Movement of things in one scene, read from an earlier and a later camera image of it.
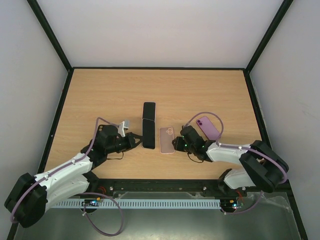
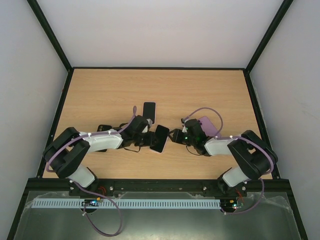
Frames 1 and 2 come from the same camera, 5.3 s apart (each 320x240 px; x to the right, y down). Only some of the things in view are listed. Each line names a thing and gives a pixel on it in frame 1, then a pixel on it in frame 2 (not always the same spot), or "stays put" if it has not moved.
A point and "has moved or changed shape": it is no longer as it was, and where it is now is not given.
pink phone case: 166,136 has moved or changed shape
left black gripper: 130,137 → 150,140
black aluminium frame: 159,187 stays put
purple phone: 208,127 stays put
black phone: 148,133 has moved or changed shape
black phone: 149,110 stays put
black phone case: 102,129 stays put
